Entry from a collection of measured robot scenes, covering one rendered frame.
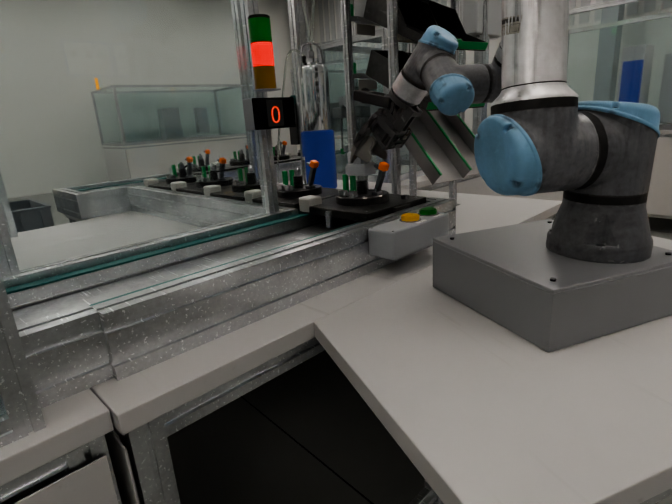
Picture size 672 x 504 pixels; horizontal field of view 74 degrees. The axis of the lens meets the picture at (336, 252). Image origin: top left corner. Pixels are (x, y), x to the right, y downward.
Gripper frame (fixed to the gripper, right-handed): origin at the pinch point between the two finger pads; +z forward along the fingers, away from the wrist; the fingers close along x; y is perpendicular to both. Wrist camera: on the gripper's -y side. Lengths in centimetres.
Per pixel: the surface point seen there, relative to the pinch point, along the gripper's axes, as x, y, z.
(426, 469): -57, 59, -21
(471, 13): 157, -80, -7
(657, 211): 389, 63, 63
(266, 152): -19.5, -11.4, 6.8
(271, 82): -19.1, -19.0, -7.8
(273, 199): -18.6, -3.7, 15.9
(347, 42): 19.1, -35.1, -9.8
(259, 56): -21.0, -23.5, -11.3
